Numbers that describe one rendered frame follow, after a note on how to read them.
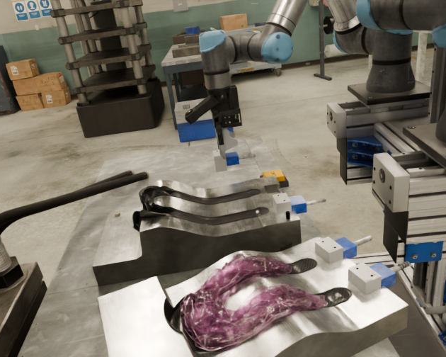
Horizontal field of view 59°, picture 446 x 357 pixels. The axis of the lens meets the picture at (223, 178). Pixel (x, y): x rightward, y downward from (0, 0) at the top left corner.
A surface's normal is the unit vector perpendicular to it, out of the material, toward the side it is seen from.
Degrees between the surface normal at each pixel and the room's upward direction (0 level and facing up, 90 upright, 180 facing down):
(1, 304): 0
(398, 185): 90
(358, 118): 90
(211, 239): 90
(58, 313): 0
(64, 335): 0
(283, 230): 90
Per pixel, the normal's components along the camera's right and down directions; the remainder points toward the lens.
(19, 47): 0.05, 0.42
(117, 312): -0.13, -0.90
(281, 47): 0.50, 0.30
